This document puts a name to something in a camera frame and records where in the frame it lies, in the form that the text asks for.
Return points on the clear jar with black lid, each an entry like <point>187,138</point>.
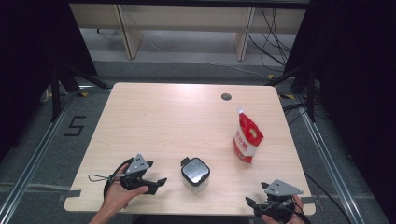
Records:
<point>195,171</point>

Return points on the red and white plastic bag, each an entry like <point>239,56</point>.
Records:
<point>247,137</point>

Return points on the grey tape strip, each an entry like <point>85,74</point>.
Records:
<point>308,200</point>
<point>72,194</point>

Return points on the yellow tape piece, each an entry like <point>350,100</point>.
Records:
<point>271,76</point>
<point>288,96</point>
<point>83,94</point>

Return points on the black metal stand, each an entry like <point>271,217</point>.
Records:
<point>310,93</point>
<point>56,93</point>

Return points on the person's right hand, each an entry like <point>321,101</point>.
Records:
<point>300,214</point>

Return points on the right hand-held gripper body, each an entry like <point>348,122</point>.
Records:
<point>281,188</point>

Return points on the aluminium floor rail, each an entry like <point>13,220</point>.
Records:
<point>325,155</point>
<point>33,158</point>

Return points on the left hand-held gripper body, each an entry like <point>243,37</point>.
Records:
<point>137,165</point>

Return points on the light wooden shelf unit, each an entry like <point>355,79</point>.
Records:
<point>130,43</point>

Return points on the dark curtain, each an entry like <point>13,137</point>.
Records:
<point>358,62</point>
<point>25,46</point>

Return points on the person's left hand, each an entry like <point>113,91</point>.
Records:
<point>116,196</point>

